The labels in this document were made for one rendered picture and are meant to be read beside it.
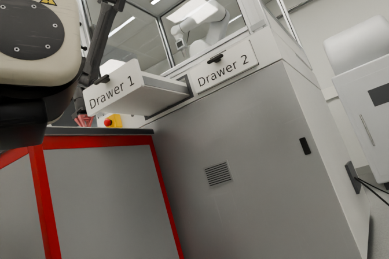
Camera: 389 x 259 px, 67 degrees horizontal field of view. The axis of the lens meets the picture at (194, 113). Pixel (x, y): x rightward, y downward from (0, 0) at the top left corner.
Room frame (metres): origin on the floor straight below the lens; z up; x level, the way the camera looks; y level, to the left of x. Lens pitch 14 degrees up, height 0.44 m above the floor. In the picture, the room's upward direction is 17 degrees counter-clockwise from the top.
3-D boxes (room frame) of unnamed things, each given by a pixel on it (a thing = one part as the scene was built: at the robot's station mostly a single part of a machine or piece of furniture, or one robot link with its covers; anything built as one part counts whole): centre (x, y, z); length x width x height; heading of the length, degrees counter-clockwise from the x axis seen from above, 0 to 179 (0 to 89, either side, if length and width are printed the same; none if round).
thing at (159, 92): (1.20, 0.17, 0.86); 0.40 x 0.26 x 0.06; 151
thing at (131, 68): (1.02, 0.27, 0.87); 0.29 x 0.02 x 0.11; 61
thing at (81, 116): (1.24, 0.48, 0.85); 0.07 x 0.07 x 0.09; 51
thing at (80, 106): (1.24, 0.47, 0.92); 0.10 x 0.07 x 0.07; 51
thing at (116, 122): (1.44, 0.41, 0.88); 0.07 x 0.05 x 0.07; 61
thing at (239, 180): (1.70, -0.16, 0.40); 1.03 x 0.95 x 0.80; 61
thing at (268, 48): (1.71, -0.15, 0.87); 1.02 x 0.95 x 0.14; 61
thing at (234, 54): (1.15, -0.16, 0.87); 0.29 x 0.02 x 0.11; 61
